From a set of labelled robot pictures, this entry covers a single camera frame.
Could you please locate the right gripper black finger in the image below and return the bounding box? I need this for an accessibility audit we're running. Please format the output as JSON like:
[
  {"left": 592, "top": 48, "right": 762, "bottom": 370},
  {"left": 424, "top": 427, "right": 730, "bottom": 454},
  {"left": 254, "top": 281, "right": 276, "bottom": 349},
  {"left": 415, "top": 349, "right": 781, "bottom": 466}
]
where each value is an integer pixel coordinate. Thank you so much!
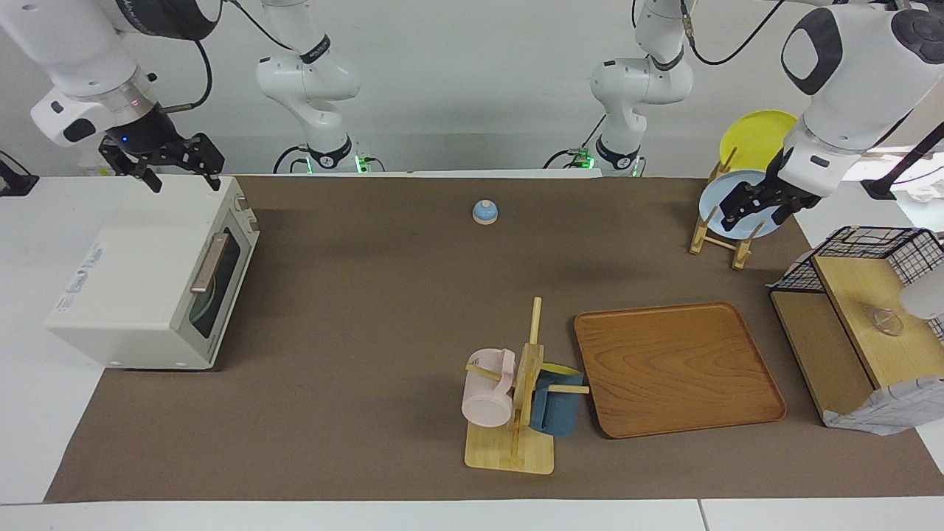
[
  {"left": 120, "top": 155, "right": 164, "bottom": 195},
  {"left": 184, "top": 133, "right": 226, "bottom": 193}
]

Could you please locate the white toaster oven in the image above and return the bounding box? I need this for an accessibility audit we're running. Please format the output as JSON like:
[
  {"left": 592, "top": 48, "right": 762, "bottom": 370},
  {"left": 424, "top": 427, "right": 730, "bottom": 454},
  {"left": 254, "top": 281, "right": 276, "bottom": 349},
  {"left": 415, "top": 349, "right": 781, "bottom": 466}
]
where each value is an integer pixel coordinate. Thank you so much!
[{"left": 46, "top": 176, "right": 260, "bottom": 371}]

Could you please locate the light blue plate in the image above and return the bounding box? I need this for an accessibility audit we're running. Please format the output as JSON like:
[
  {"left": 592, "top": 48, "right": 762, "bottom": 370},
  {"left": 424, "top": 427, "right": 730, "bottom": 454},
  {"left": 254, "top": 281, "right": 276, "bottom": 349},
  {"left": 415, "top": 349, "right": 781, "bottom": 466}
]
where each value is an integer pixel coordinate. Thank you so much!
[{"left": 698, "top": 170, "right": 786, "bottom": 240}]

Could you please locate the wooden plate rack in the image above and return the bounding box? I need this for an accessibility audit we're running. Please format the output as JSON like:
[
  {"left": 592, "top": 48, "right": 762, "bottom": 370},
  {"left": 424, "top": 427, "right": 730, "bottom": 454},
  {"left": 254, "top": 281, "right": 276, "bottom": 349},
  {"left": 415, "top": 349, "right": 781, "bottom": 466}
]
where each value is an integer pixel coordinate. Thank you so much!
[{"left": 689, "top": 147, "right": 766, "bottom": 271}]

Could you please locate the yellow plate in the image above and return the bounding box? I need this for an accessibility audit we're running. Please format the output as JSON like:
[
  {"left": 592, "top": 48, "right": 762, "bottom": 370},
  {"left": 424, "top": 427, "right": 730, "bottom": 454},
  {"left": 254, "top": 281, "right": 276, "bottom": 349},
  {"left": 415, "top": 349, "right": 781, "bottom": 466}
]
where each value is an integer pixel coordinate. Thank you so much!
[{"left": 719, "top": 110, "right": 799, "bottom": 174}]

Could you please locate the crumpled white paper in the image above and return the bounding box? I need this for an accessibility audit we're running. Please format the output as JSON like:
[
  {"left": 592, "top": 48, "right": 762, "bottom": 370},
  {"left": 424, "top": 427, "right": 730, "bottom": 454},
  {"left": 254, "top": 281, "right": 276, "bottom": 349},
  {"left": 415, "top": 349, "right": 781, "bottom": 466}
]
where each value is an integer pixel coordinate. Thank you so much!
[{"left": 889, "top": 173, "right": 944, "bottom": 204}]

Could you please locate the clear glass cup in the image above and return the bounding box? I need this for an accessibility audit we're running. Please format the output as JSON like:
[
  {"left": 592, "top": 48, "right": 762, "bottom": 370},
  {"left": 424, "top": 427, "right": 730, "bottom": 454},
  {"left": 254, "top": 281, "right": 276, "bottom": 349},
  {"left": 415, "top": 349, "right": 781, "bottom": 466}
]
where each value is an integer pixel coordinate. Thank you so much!
[{"left": 872, "top": 306, "right": 905, "bottom": 337}]

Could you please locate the white round object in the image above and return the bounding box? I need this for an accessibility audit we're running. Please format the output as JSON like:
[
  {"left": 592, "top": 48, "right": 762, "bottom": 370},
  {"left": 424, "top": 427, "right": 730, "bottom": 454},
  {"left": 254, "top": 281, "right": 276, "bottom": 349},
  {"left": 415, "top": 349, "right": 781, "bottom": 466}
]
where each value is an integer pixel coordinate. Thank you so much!
[{"left": 900, "top": 274, "right": 944, "bottom": 322}]

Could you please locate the brown wooden tray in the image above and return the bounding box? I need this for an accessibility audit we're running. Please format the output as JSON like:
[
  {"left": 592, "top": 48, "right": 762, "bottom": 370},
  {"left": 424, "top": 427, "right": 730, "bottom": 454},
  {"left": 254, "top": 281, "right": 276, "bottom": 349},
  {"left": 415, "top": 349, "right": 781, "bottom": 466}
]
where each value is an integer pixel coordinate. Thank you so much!
[{"left": 574, "top": 301, "right": 788, "bottom": 440}]

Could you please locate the brown table mat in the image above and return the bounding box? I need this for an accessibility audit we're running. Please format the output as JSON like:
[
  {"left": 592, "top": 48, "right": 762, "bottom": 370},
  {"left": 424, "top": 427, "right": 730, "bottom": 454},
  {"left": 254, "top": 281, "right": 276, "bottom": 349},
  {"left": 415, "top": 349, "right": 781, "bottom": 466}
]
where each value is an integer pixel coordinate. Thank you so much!
[{"left": 44, "top": 175, "right": 944, "bottom": 504}]

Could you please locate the wooden shelf box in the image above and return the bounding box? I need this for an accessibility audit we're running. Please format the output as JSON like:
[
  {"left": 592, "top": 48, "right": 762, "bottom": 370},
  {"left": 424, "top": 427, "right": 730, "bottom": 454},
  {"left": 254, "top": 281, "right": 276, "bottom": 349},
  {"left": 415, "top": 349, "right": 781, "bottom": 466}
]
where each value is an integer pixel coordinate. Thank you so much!
[{"left": 822, "top": 375, "right": 944, "bottom": 437}]

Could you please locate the dark blue mug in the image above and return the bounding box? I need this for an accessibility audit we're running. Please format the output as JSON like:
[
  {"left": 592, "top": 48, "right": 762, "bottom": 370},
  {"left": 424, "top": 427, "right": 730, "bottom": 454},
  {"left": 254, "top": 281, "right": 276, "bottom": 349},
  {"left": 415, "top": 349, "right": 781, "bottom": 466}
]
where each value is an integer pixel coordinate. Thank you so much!
[{"left": 530, "top": 363, "right": 585, "bottom": 437}]

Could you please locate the pink mug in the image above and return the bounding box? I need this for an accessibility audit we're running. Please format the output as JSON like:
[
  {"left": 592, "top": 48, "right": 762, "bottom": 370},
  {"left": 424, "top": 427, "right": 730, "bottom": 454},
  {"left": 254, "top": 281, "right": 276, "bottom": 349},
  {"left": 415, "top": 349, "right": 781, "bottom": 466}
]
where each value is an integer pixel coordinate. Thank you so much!
[{"left": 462, "top": 348, "right": 517, "bottom": 428}]

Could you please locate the wooden mug tree stand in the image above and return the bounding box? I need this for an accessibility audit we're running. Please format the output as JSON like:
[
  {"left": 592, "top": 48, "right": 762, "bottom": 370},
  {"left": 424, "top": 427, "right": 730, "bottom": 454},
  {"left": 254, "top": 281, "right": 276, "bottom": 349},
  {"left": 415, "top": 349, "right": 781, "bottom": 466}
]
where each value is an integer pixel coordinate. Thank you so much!
[{"left": 465, "top": 296, "right": 591, "bottom": 475}]

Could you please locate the black wire basket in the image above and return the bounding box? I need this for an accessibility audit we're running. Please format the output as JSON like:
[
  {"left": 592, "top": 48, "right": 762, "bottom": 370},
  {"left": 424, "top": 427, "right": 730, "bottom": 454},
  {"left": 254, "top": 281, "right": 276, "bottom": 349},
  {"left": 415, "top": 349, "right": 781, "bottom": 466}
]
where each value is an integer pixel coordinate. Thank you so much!
[{"left": 767, "top": 226, "right": 944, "bottom": 341}]

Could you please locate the black right base cable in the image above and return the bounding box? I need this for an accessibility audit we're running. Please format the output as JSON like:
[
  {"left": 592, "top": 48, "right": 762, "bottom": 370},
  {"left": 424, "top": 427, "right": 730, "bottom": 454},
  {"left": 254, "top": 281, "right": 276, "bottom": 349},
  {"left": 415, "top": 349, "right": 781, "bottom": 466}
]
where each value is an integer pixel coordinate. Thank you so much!
[{"left": 273, "top": 144, "right": 312, "bottom": 175}]

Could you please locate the black base cable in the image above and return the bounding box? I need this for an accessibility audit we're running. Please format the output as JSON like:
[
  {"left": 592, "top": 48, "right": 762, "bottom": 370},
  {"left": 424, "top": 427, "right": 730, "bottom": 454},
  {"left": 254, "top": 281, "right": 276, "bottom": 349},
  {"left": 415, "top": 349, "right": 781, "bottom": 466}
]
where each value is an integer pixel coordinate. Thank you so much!
[
  {"left": 273, "top": 144, "right": 312, "bottom": 175},
  {"left": 544, "top": 114, "right": 609, "bottom": 169}
]

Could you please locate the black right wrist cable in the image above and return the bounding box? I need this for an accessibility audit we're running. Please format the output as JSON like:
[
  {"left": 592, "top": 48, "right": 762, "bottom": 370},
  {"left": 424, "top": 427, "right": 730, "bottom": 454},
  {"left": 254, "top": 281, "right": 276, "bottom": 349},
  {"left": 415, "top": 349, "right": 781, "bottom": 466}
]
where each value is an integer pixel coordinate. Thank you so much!
[{"left": 159, "top": 37, "right": 215, "bottom": 115}]

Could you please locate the black clamp mount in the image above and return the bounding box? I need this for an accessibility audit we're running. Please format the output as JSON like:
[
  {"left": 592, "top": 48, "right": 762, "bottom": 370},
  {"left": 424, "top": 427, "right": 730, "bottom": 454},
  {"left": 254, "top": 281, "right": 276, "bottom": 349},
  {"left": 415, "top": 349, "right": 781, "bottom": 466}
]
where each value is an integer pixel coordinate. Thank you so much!
[
  {"left": 861, "top": 122, "right": 944, "bottom": 200},
  {"left": 0, "top": 151, "right": 39, "bottom": 197}
]

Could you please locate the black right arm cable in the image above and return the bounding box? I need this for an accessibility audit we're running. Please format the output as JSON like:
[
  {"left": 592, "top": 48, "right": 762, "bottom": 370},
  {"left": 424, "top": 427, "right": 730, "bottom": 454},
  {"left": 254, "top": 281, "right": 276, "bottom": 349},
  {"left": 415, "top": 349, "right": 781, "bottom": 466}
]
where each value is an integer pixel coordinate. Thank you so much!
[{"left": 223, "top": 0, "right": 297, "bottom": 52}]

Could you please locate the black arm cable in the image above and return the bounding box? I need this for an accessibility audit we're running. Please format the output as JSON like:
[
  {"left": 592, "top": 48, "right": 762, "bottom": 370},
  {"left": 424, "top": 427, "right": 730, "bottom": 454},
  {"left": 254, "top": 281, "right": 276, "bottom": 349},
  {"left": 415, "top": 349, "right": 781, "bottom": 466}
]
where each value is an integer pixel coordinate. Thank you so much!
[
  {"left": 223, "top": 0, "right": 297, "bottom": 52},
  {"left": 682, "top": 0, "right": 784, "bottom": 67}
]

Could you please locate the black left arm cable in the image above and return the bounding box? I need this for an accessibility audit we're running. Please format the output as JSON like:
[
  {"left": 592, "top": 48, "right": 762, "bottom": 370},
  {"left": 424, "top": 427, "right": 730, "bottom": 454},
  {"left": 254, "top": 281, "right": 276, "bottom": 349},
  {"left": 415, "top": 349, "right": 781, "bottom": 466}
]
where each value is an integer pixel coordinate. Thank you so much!
[{"left": 682, "top": 0, "right": 784, "bottom": 67}]

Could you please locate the black left base cable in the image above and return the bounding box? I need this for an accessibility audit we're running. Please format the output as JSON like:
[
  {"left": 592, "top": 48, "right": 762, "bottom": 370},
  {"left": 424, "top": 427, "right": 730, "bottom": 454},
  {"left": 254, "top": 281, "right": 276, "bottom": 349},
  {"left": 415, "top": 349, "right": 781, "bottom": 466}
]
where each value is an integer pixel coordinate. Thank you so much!
[{"left": 544, "top": 114, "right": 609, "bottom": 169}]

